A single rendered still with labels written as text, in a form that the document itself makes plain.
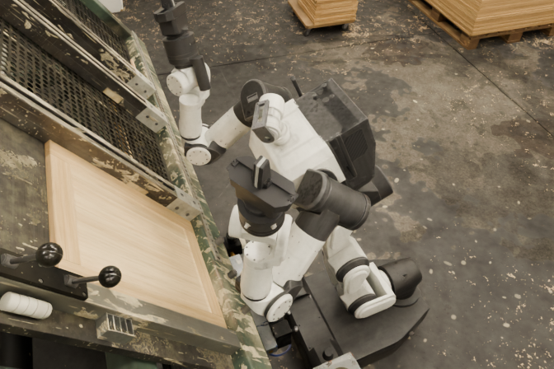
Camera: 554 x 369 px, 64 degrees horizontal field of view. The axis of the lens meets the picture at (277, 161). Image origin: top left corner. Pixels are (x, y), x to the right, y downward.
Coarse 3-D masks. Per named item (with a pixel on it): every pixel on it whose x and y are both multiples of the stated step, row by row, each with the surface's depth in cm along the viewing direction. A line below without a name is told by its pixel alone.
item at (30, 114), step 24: (0, 72) 102; (0, 96) 101; (24, 96) 104; (24, 120) 106; (48, 120) 109; (72, 120) 117; (72, 144) 116; (96, 144) 120; (120, 168) 127; (144, 168) 136; (168, 192) 141; (192, 216) 152
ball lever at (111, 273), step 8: (104, 272) 75; (112, 272) 75; (120, 272) 76; (64, 280) 80; (72, 280) 80; (80, 280) 79; (88, 280) 78; (96, 280) 77; (104, 280) 74; (112, 280) 74
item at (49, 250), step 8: (40, 248) 66; (48, 248) 66; (56, 248) 67; (8, 256) 71; (24, 256) 70; (32, 256) 68; (40, 256) 65; (48, 256) 66; (56, 256) 66; (8, 264) 71; (16, 264) 72; (40, 264) 66; (48, 264) 66; (56, 264) 67
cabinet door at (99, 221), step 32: (64, 160) 112; (64, 192) 103; (96, 192) 115; (128, 192) 129; (64, 224) 95; (96, 224) 106; (128, 224) 118; (160, 224) 134; (64, 256) 89; (96, 256) 98; (128, 256) 108; (160, 256) 121; (192, 256) 138; (128, 288) 99; (160, 288) 111; (192, 288) 125; (224, 320) 128
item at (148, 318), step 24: (0, 288) 72; (24, 288) 74; (96, 288) 87; (72, 312) 83; (96, 312) 86; (120, 312) 89; (144, 312) 95; (168, 312) 103; (168, 336) 102; (192, 336) 106; (216, 336) 114
